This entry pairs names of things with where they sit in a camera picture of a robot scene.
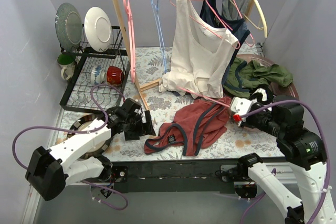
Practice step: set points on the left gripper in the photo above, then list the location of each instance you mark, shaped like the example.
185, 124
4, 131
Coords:
143, 123

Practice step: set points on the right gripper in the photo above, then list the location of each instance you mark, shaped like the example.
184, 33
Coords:
250, 120

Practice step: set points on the red tank top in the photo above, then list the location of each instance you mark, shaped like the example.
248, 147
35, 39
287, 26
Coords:
194, 127

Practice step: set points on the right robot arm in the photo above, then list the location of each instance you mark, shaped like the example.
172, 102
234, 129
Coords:
305, 152

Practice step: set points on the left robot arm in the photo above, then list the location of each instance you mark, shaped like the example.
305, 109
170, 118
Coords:
51, 170

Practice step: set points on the white tank top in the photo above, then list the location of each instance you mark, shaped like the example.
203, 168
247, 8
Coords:
200, 55

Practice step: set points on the grey tank top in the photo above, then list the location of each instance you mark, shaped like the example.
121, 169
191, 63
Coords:
233, 9

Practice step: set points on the navy tank top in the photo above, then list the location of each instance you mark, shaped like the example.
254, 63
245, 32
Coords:
243, 31

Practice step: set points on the pink hanger under white top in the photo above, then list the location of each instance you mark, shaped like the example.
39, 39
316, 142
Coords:
211, 16

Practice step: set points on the thick pink plastic hanger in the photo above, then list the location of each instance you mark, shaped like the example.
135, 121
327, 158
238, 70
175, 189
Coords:
128, 11

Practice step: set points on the pink hanger under navy top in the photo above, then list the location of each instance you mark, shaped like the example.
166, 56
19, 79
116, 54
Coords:
231, 13

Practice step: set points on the black and white garment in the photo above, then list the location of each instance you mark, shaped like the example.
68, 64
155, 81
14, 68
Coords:
261, 95

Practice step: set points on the brown laundry basket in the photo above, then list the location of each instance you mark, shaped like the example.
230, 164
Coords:
275, 88

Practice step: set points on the green shirt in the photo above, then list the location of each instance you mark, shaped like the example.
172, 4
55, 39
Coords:
242, 77

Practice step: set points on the red bowl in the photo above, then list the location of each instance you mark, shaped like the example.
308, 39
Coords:
115, 76

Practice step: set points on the black dish rack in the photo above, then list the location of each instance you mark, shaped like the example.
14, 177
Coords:
77, 96

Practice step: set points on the brown rimmed plate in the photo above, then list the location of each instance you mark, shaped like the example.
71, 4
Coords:
82, 123

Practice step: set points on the blue white cup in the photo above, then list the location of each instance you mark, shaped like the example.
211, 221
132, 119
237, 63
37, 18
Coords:
98, 75

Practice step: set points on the green mug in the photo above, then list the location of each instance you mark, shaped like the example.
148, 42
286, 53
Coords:
67, 64

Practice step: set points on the white plate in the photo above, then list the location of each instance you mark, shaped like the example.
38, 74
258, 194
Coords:
98, 29

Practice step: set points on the green patterned plate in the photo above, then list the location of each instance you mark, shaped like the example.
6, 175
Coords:
68, 25

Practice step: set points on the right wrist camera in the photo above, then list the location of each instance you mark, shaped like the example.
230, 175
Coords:
238, 107

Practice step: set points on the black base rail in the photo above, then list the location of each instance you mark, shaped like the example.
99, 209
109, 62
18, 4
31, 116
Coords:
187, 175

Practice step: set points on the blue wire hanger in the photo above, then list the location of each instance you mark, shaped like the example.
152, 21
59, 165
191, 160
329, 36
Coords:
155, 9

